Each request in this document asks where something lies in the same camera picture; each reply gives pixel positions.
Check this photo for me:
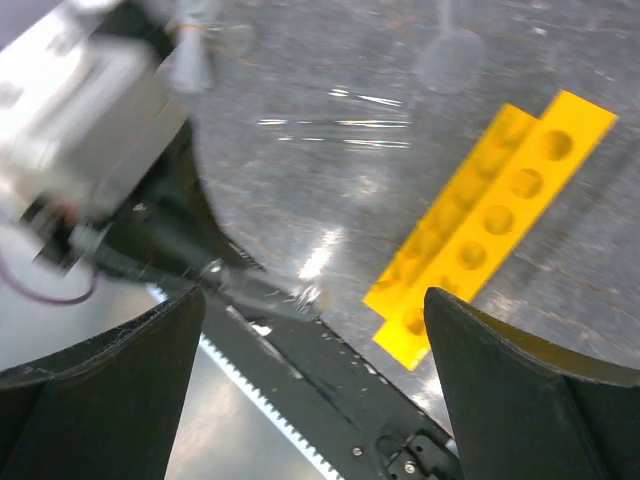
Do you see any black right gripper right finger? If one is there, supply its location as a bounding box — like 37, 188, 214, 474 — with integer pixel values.
424, 287, 639, 479

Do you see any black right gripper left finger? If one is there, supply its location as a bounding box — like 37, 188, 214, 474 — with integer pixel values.
1, 288, 206, 479

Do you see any yellow test tube rack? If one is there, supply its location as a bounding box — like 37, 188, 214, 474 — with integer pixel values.
363, 91, 618, 371

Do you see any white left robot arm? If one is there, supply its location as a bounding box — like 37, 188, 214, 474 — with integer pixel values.
1, 1, 187, 269

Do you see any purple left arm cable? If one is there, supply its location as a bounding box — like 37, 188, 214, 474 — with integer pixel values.
0, 249, 99, 306

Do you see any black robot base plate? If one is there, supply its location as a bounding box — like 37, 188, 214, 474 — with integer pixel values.
96, 123, 463, 479

